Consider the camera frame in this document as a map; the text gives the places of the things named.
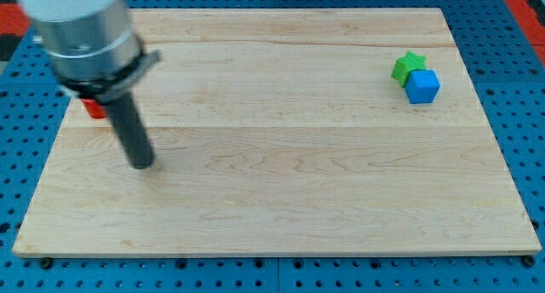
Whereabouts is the red block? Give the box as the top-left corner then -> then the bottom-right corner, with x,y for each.
81,99 -> 107,119

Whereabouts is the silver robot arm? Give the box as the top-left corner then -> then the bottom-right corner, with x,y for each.
17,0 -> 161,104

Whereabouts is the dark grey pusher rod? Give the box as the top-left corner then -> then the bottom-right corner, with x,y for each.
103,93 -> 155,169

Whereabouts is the green star block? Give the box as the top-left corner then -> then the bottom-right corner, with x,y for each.
391,50 -> 427,88

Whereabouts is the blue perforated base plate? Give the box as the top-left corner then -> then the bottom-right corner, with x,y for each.
1,0 -> 544,292

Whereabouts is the blue cube block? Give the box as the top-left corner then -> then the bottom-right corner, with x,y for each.
404,70 -> 440,104

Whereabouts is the light wooden board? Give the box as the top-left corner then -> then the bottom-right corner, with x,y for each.
13,8 -> 542,258

